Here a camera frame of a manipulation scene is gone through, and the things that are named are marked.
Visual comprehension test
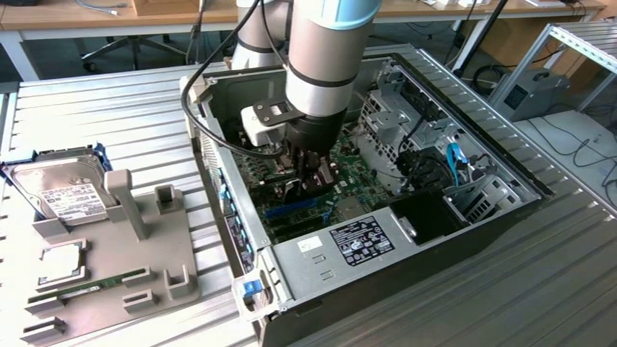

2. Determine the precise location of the open black PC case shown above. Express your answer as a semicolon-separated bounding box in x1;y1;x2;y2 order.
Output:
179;52;555;347

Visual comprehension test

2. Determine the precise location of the silver perforated drive cage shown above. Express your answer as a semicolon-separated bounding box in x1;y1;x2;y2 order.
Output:
358;59;463;181

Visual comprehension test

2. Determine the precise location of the brown cardboard box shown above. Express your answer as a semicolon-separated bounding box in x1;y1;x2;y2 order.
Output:
130;0;201;17

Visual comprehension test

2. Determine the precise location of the silver power supply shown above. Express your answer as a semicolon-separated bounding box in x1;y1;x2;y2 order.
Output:
262;206;425;303

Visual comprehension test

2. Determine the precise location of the black power wire bundle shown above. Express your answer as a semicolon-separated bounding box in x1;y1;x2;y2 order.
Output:
397;81;451;192

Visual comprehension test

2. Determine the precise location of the black tripod pole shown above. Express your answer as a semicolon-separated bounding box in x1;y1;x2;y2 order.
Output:
451;0;510;79

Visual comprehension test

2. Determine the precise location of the silver chipset heatsink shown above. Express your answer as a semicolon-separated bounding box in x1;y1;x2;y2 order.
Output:
334;197;367;220

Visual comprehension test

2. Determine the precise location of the black office chair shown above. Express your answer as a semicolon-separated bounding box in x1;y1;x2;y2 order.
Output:
80;34;191;72

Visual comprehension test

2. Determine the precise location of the silver disk bay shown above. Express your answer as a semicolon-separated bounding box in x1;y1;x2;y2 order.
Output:
441;169;526;227

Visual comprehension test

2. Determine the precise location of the blue expansion slot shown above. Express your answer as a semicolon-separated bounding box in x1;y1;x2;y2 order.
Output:
262;198;322;218

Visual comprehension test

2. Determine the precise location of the hard disk drive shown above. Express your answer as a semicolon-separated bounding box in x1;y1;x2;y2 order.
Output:
0;142;114;221

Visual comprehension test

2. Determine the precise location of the blue flat wire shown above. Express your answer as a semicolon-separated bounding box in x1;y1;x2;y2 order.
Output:
446;142;466;187

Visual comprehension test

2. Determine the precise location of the green Dell motherboard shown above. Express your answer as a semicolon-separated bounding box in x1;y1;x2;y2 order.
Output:
230;122;386;243

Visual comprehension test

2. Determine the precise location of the aluminium profile frame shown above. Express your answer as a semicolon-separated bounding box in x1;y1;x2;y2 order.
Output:
486;21;617;113

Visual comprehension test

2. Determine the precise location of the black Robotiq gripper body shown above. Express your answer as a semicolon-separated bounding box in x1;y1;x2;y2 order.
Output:
282;110;349;160

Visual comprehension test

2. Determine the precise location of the black expansion slot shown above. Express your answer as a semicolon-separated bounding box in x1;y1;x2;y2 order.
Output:
274;220;326;239
269;211;325;229

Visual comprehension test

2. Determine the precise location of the grey parts rack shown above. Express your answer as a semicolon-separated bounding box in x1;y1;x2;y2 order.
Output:
18;168;203;344

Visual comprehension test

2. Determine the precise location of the silver CPU chip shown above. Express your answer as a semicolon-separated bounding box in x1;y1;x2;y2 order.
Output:
37;245;82;286

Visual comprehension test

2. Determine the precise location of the long wooden desk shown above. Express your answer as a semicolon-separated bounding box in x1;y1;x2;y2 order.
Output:
0;0;609;82

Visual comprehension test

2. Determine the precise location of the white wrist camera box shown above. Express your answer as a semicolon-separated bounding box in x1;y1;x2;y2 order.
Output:
238;100;305;147

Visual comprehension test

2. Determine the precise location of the green RAM stick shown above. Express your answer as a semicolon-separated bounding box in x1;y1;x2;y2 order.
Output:
26;267;147;304

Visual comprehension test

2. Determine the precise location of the grey control cabinet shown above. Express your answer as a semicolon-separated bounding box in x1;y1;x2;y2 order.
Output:
489;68;573;122

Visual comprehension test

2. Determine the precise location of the hanging grey cable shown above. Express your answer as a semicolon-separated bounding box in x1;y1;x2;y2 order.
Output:
189;0;206;65

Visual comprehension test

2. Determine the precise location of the black coiled cable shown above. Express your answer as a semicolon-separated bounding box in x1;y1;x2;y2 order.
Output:
471;64;505;93

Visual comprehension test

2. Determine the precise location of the graphics card with fan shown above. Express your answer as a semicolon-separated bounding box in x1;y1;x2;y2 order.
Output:
249;173;338;209

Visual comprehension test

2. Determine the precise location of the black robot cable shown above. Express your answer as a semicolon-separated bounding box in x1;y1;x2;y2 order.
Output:
179;0;286;160

